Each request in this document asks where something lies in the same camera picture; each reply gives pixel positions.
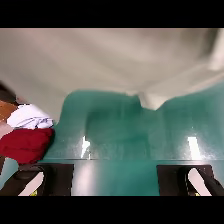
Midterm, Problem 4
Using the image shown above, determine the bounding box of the white garment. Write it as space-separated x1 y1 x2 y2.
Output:
6 103 55 131

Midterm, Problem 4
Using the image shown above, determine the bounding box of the grey T-shirt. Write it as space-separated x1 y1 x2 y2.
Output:
0 27 224 125

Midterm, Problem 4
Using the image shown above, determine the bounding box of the red garment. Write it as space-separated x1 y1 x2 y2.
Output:
0 127 56 165

